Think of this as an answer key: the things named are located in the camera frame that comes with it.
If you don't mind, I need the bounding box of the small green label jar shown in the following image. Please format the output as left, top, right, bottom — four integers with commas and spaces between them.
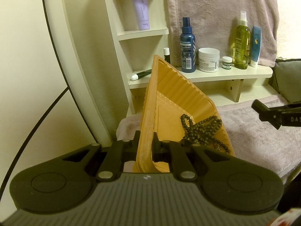
222, 56, 233, 70

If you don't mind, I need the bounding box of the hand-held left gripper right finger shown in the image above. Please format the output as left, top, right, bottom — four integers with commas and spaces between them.
152, 132, 234, 182

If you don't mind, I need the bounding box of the pink hanging towel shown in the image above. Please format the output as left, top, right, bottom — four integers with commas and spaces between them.
163, 0, 280, 67

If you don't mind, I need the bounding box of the white cream jar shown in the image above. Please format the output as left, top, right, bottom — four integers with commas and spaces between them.
198, 48, 220, 73

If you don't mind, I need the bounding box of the lilac fleece mat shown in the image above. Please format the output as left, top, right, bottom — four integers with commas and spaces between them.
116, 94, 301, 179

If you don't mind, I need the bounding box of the olive green spray bottle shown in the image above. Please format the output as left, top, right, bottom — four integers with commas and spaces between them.
233, 11, 251, 70

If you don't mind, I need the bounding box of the grey cushion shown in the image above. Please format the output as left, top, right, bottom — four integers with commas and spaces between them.
268, 58, 301, 103

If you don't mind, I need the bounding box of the black tube with white cap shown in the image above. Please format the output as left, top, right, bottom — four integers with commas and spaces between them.
131, 69, 152, 81

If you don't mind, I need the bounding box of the blue spray bottle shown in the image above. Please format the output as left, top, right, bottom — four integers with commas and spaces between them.
180, 17, 196, 73

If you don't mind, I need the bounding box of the blue and white tube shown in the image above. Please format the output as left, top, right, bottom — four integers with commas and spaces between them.
250, 26, 262, 68

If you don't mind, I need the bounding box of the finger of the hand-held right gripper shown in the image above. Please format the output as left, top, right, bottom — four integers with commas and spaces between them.
270, 101, 301, 111
251, 99, 283, 129

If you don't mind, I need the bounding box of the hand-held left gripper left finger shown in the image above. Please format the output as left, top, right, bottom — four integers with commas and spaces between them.
62, 131, 141, 182

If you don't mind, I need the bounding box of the orange plastic tray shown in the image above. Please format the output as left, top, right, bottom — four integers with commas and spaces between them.
132, 55, 236, 173

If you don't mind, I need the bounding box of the cream wooden shelf unit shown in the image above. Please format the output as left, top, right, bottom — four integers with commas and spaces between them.
101, 0, 274, 115

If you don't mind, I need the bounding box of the dark bead necklace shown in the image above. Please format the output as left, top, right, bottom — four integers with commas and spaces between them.
180, 114, 232, 156

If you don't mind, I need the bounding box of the black cable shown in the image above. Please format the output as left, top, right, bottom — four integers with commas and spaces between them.
0, 0, 119, 195

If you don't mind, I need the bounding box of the purple cosmetic tube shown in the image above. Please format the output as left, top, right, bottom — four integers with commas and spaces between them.
130, 0, 150, 31

